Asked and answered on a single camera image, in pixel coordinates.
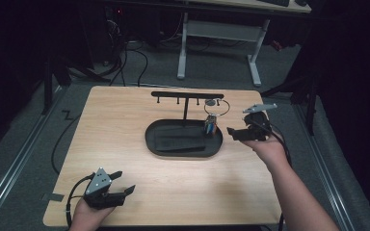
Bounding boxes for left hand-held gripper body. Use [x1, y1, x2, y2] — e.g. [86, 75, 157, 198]
[82, 167, 127, 211]

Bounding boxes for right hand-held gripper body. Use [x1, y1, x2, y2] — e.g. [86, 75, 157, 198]
[241, 102, 278, 142]

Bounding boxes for key ring with coloured tags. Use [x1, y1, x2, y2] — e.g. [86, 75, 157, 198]
[202, 98, 231, 137]

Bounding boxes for black key stand with tray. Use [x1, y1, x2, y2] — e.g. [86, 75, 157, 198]
[145, 90, 225, 159]

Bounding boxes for person's left hand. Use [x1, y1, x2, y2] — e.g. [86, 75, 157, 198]
[68, 197, 116, 231]

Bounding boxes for person's right hand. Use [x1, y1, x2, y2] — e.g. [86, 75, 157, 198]
[239, 132, 291, 168]

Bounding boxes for grey tape strip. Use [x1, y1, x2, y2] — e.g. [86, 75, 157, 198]
[40, 192, 66, 203]

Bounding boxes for black metal stand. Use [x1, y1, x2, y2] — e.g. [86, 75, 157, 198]
[259, 75, 321, 137]

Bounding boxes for small red object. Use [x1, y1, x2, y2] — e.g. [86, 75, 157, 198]
[270, 39, 284, 52]

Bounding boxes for white-legged desk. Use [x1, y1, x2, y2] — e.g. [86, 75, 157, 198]
[176, 0, 313, 88]

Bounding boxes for black keyboard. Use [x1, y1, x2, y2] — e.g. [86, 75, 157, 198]
[259, 0, 291, 8]

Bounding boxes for dark computer tower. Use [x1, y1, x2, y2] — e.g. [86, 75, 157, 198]
[86, 6, 127, 65]

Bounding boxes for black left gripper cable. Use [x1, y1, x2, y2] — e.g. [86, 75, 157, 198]
[65, 172, 96, 229]

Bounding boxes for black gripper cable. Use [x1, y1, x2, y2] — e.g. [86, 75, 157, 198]
[262, 122, 294, 231]
[65, 172, 96, 229]

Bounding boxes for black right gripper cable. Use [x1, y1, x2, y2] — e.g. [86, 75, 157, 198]
[262, 122, 294, 231]

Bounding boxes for black floor cable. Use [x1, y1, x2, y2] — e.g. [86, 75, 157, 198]
[51, 110, 82, 175]

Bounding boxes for aluminium floor rail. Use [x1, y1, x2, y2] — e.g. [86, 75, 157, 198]
[0, 86, 66, 223]
[292, 104, 357, 231]

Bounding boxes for bundle of black floor cables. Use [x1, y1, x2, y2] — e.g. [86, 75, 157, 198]
[107, 39, 149, 88]

